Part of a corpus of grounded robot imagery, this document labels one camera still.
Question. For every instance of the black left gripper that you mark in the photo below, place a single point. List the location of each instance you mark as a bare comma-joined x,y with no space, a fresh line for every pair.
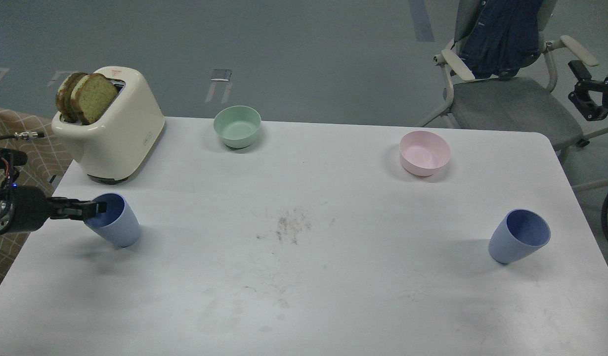
26,208

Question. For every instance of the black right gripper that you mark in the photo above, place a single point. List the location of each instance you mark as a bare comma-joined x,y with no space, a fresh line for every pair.
590,97

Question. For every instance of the blue cup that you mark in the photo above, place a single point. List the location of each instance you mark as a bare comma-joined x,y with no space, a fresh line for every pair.
520,233
118,224

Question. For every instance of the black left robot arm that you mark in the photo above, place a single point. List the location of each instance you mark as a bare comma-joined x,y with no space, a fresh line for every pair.
10,161

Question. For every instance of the grey office chair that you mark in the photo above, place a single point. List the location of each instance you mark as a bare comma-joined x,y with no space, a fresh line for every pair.
523,103

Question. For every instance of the cream toaster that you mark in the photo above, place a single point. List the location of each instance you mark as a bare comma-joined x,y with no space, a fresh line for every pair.
113,148

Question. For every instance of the beige checkered cloth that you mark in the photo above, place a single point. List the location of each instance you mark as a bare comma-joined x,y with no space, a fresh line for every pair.
47,160

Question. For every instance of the blue denim jacket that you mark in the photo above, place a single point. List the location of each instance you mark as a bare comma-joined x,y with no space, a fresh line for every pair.
504,38

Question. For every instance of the toast slice back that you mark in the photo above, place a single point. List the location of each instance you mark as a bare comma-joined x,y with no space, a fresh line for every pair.
63,96

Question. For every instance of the toast slice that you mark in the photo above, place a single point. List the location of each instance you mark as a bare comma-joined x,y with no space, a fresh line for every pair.
63,96
91,97

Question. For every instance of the toast slice front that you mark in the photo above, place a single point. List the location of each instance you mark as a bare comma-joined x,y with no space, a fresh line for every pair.
91,97

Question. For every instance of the pink bowl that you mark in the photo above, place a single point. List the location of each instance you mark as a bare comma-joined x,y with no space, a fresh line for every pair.
423,153

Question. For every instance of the green bowl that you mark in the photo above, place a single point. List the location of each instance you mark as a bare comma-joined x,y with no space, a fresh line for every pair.
238,126

